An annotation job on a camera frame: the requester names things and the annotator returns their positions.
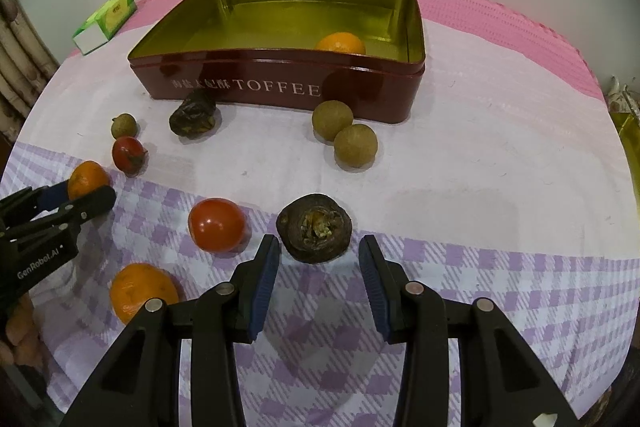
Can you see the person's left hand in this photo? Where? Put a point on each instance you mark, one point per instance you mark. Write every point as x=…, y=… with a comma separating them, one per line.
x=22, y=332

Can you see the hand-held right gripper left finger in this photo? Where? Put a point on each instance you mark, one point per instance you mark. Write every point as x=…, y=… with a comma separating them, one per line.
x=267, y=279

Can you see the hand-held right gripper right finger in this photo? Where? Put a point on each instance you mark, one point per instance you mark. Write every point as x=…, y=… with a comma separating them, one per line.
x=371, y=279

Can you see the gold tin lid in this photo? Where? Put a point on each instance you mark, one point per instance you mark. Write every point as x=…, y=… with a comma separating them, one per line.
x=629, y=142

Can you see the pink purple checked tablecloth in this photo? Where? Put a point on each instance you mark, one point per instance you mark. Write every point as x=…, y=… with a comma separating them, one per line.
x=475, y=167

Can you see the dark brown round fruit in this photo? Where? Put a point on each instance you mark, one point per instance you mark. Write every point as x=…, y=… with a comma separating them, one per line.
x=314, y=229

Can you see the white patterned ceramic pot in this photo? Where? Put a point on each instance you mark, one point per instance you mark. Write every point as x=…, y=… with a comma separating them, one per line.
x=620, y=94

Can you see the small red tomato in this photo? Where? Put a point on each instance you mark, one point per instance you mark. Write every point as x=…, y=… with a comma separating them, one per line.
x=127, y=153

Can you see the dark wrinkled fruit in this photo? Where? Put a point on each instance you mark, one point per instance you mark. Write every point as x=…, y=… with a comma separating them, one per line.
x=192, y=114

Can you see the large brown longan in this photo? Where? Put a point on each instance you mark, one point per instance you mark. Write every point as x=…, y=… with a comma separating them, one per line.
x=356, y=147
x=330, y=119

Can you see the large red tomato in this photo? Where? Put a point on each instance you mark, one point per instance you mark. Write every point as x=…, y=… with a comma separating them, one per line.
x=216, y=225

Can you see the red tin box gold inside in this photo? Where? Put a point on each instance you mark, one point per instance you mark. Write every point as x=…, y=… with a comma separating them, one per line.
x=280, y=7

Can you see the small green-brown longan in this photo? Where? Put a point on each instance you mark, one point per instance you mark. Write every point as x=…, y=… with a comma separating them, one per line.
x=123, y=126

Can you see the green and white carton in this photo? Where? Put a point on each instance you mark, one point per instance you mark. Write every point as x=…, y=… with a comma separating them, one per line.
x=107, y=19

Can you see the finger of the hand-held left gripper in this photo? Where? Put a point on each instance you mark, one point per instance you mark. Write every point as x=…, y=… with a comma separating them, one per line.
x=95, y=203
x=52, y=196

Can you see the orange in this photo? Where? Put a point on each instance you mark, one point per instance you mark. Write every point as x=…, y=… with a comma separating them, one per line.
x=89, y=176
x=140, y=289
x=340, y=44

